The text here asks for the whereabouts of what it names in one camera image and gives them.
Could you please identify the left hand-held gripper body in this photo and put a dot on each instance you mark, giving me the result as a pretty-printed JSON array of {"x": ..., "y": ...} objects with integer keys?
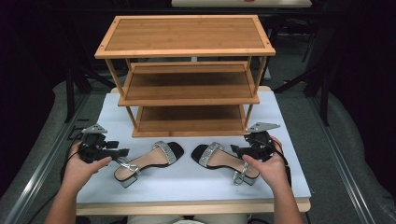
[{"x": 91, "y": 146}]

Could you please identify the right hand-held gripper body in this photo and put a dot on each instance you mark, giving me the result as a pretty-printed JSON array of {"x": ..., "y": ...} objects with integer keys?
[{"x": 261, "y": 144}]

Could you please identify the wooden three-tier shoe rack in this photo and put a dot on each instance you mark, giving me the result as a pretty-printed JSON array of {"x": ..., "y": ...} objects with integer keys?
[{"x": 186, "y": 34}]

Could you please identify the person's right hand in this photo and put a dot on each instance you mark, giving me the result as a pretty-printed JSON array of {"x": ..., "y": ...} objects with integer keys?
[{"x": 272, "y": 171}]

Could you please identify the person's left hand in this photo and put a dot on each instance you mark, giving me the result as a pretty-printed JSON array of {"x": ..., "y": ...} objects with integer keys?
[{"x": 77, "y": 172}]

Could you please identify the black metal stand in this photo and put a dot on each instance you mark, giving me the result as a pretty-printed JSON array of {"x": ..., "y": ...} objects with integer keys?
[
  {"x": 325, "y": 93},
  {"x": 70, "y": 93}
]

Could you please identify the metal floor rail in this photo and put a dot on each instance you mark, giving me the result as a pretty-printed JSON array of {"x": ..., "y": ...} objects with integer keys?
[
  {"x": 37, "y": 183},
  {"x": 342, "y": 174}
]

